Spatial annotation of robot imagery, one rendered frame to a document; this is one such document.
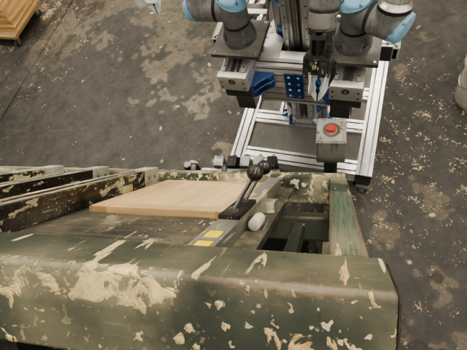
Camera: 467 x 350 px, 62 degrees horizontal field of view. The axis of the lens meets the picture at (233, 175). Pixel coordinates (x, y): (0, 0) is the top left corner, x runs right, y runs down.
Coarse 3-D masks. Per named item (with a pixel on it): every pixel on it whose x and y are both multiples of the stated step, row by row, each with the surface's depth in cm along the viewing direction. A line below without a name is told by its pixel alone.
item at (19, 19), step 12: (0, 0) 345; (12, 0) 354; (24, 0) 365; (36, 0) 378; (0, 12) 348; (12, 12) 356; (24, 12) 367; (36, 12) 387; (0, 24) 364; (12, 24) 359; (24, 24) 370; (0, 36) 367; (12, 36) 363
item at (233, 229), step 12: (276, 180) 148; (252, 192) 121; (264, 192) 120; (276, 192) 142; (252, 216) 99; (216, 228) 78; (228, 228) 78; (240, 228) 86; (192, 240) 70; (216, 240) 70; (228, 240) 76
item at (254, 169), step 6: (252, 168) 86; (258, 168) 86; (252, 174) 85; (258, 174) 85; (252, 180) 86; (258, 180) 86; (246, 186) 87; (240, 198) 88; (234, 204) 89; (228, 210) 88; (234, 210) 88
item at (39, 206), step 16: (112, 176) 139; (128, 176) 143; (144, 176) 155; (32, 192) 104; (48, 192) 104; (64, 192) 109; (80, 192) 116; (96, 192) 124; (112, 192) 133; (0, 208) 88; (16, 208) 92; (32, 208) 97; (48, 208) 103; (64, 208) 109; (80, 208) 116; (0, 224) 88; (16, 224) 92; (32, 224) 97
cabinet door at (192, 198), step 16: (144, 192) 135; (160, 192) 136; (176, 192) 136; (192, 192) 136; (208, 192) 135; (224, 192) 135; (240, 192) 133; (96, 208) 112; (112, 208) 111; (128, 208) 110; (144, 208) 109; (160, 208) 108; (176, 208) 108; (192, 208) 108; (208, 208) 107; (224, 208) 107
